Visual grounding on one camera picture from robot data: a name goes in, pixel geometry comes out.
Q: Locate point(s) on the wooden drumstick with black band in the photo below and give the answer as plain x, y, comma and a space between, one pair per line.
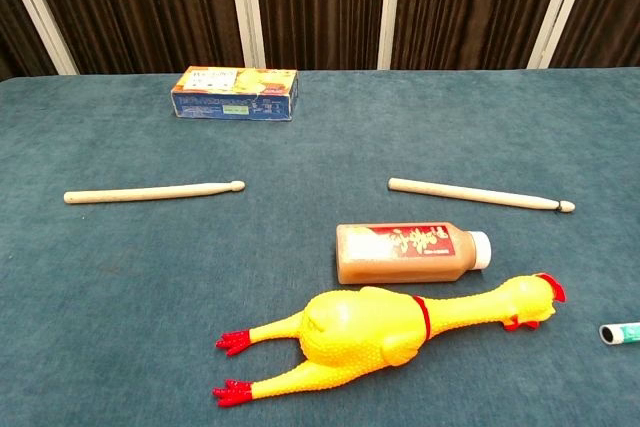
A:
475, 194

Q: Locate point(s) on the plain wooden drumstick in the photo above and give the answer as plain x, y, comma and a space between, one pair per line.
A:
150, 193

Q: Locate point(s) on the brown drink bottle white cap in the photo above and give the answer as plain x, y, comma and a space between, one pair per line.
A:
400, 257

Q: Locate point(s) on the blue yellow cardboard box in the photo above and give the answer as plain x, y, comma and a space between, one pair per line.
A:
235, 97

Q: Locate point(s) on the yellow rubber chicken toy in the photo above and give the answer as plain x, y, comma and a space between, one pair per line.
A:
360, 332

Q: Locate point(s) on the teal felt table cover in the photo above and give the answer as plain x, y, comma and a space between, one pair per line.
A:
100, 272

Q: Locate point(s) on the green white marker pen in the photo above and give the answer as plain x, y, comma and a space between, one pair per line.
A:
622, 333

